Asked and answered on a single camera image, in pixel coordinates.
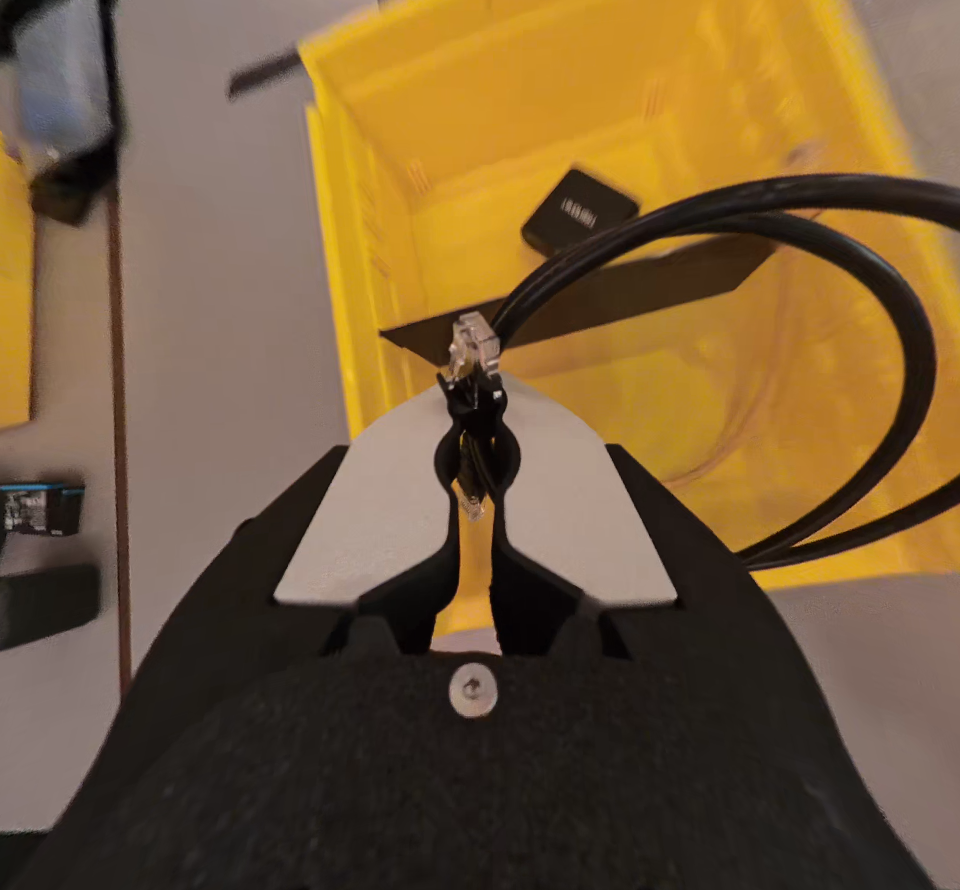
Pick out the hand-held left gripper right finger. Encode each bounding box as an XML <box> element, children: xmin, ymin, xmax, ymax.
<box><xmin>489</xmin><ymin>374</ymin><xmax>680</xmax><ymax>655</ymax></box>

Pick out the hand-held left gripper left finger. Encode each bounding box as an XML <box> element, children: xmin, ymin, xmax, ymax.
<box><xmin>273</xmin><ymin>383</ymin><xmax>460</xmax><ymax>655</ymax></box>

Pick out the black ethernet adapter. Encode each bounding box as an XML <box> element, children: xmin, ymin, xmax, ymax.
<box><xmin>521</xmin><ymin>168</ymin><xmax>641</xmax><ymax>257</ymax></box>

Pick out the black ethernet cable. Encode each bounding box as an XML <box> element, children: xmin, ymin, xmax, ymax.
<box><xmin>437</xmin><ymin>173</ymin><xmax>960</xmax><ymax>572</ymax></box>

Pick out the yellow plastic bin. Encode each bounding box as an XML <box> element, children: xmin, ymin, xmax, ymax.
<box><xmin>0</xmin><ymin>140</ymin><xmax>37</xmax><ymax>430</ymax></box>
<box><xmin>298</xmin><ymin>0</ymin><xmax>960</xmax><ymax>636</ymax></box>

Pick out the black bin divider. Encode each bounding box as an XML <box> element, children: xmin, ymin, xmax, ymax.
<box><xmin>378</xmin><ymin>230</ymin><xmax>777</xmax><ymax>366</ymax></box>

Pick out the small black printed box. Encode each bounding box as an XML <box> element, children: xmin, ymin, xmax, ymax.
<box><xmin>0</xmin><ymin>481</ymin><xmax>85</xmax><ymax>537</ymax></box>

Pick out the black flat device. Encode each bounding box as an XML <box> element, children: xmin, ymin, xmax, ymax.
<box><xmin>0</xmin><ymin>563</ymin><xmax>102</xmax><ymax>651</ymax></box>

